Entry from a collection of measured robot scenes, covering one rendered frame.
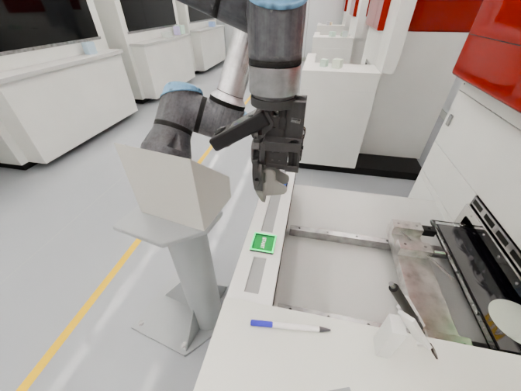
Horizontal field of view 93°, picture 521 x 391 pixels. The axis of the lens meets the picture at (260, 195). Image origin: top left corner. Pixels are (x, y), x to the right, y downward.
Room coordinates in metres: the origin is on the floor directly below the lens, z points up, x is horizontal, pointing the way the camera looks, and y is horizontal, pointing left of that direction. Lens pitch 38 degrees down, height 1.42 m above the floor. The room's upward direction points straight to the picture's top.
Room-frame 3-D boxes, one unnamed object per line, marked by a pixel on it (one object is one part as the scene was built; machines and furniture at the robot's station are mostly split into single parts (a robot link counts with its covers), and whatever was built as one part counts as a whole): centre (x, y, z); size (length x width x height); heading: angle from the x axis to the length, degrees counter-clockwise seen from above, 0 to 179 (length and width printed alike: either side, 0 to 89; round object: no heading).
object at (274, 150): (0.39, -0.03, 1.25); 0.09 x 0.08 x 0.12; 78
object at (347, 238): (0.51, -0.34, 0.84); 0.50 x 0.02 x 0.03; 78
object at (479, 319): (0.36, -0.48, 0.90); 0.38 x 0.01 x 0.01; 168
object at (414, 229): (0.51, -0.43, 0.89); 0.08 x 0.03 x 0.03; 78
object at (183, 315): (0.72, 0.39, 0.41); 0.51 x 0.44 x 0.82; 67
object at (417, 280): (0.36, -0.40, 0.87); 0.36 x 0.08 x 0.03; 168
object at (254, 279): (0.52, -0.03, 0.89); 0.55 x 0.09 x 0.14; 168
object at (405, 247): (0.43, -0.41, 0.89); 0.08 x 0.03 x 0.03; 78
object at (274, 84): (0.40, -0.02, 1.33); 0.08 x 0.08 x 0.05
